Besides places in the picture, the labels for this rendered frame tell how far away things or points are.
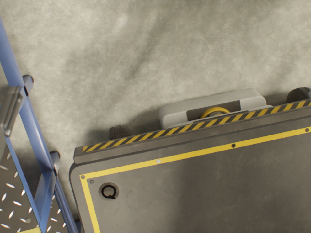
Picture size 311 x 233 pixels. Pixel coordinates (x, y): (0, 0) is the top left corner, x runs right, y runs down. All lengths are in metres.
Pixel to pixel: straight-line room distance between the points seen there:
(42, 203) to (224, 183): 0.39
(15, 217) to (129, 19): 0.57
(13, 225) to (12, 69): 0.37
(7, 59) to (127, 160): 0.37
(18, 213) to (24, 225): 0.03
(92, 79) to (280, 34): 0.51
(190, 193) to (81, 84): 0.43
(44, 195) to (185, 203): 0.31
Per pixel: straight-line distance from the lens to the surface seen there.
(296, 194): 1.15
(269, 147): 1.08
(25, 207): 1.00
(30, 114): 1.21
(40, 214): 1.06
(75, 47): 1.29
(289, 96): 1.35
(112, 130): 1.24
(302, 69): 1.40
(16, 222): 1.02
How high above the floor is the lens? 1.27
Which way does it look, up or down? 71 degrees down
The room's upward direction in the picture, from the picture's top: 164 degrees clockwise
